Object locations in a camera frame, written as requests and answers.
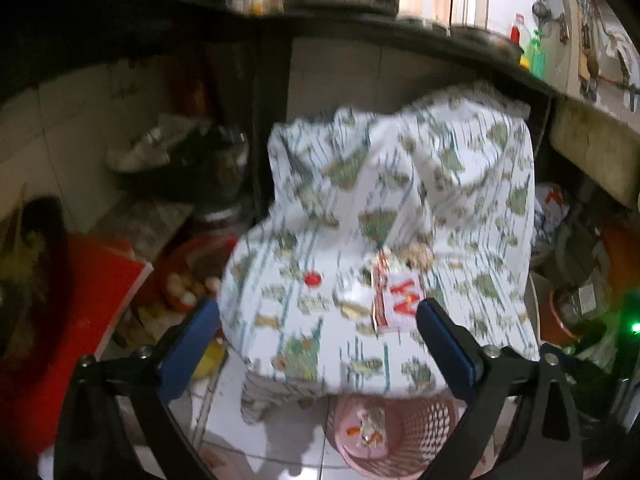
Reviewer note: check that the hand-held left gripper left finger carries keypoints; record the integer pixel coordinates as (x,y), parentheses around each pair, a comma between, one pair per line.
(192,347)

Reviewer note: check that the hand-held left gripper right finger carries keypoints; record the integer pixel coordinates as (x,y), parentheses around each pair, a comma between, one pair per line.
(447,347)

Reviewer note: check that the red and white wrapper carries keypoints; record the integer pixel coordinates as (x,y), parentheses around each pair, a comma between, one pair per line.
(397,295)

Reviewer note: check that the pink plastic mesh basket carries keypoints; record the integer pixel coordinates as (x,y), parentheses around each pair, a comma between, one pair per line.
(400,430)

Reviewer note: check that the orange rimmed metal pot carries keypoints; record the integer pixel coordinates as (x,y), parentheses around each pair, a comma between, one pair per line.
(575,310)

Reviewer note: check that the red bowl of eggs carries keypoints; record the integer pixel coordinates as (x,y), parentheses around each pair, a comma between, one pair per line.
(192,275)

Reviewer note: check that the broken eggshell piece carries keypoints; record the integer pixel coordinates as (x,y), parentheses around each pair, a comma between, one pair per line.
(420,255)

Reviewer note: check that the red flat board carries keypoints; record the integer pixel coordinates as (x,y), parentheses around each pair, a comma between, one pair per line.
(80,320)

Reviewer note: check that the black wok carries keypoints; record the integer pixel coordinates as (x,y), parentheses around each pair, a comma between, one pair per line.
(205,165)

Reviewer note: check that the animal print white cloth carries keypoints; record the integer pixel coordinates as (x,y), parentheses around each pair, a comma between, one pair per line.
(380,175)

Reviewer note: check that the concrete sink basin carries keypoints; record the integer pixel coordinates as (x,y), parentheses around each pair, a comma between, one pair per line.
(595,145)

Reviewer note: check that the crumpled clear plastic bag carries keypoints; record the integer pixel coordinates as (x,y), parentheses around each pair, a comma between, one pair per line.
(150,145)

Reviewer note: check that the green plastic bottle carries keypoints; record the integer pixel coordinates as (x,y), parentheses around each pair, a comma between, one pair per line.
(537,55)

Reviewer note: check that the red cap plastic bottle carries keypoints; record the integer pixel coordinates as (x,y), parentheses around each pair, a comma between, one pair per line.
(517,27)

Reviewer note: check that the dark stone counter slab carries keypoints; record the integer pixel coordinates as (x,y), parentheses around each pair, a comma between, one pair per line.
(350,27)

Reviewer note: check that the hanging metal ladle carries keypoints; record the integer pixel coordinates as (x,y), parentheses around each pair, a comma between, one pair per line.
(542,7)

